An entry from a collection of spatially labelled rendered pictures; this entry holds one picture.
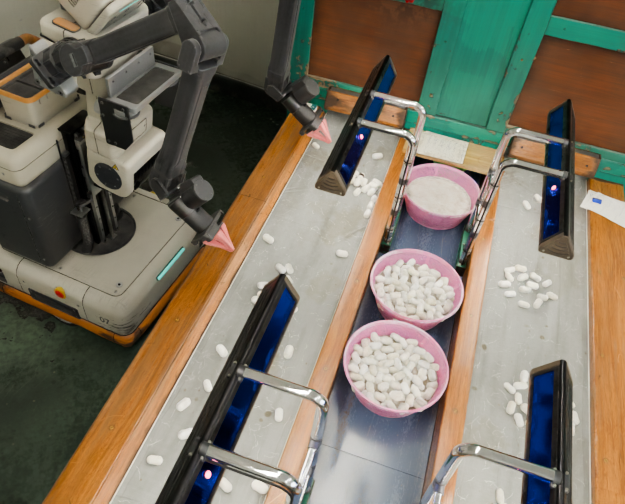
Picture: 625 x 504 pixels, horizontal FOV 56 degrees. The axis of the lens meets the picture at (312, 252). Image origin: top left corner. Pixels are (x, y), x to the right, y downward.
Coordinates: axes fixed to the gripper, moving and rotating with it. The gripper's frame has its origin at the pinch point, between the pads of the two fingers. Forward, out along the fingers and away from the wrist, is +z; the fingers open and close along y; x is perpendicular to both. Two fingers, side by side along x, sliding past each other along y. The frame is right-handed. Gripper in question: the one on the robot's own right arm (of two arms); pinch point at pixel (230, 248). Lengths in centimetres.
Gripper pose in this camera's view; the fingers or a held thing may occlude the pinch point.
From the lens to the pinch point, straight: 156.7
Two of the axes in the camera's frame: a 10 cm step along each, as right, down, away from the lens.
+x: -6.9, 3.3, 6.5
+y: 3.0, -6.9, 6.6
